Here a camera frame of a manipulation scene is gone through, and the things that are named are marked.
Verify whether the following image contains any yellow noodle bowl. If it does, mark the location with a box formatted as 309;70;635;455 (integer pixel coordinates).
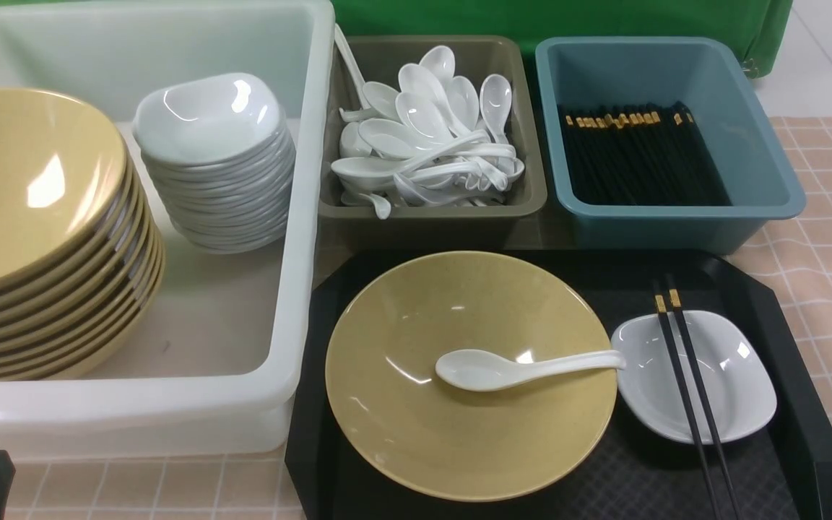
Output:
324;251;618;501

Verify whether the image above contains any white ceramic soup spoon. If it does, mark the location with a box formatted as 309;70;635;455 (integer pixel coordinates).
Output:
435;349;626;392

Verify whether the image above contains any black chopstick gold band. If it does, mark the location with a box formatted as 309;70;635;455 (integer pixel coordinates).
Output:
651;279;722;519
664;273;743;519

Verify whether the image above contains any small white sauce dish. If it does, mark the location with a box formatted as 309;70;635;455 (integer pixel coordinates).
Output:
611;310;777;443

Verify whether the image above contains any stack of yellow bowls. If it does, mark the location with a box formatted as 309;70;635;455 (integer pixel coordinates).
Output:
0;88;166;381

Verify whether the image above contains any large white plastic tub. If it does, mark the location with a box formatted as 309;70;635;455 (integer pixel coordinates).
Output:
0;1;334;461

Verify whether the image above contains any stack of white dishes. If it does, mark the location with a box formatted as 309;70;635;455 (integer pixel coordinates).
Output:
130;73;297;254

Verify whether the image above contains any pile of white soup spoons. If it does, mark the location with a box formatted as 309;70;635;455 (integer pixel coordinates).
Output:
330;27;526;220

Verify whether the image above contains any olive plastic spoon bin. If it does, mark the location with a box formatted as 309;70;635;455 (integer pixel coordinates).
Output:
319;34;547;251

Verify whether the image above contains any bundle of black chopsticks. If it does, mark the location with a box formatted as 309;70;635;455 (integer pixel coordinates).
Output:
558;101;732;207

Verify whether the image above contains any blue plastic chopstick bin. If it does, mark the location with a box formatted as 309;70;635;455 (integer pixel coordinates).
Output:
535;37;806;256

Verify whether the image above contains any pink checkered tablecloth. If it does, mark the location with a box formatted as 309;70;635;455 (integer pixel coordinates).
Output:
4;116;832;519

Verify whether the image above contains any green cloth backdrop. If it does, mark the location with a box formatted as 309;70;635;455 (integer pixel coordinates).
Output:
0;0;795;79

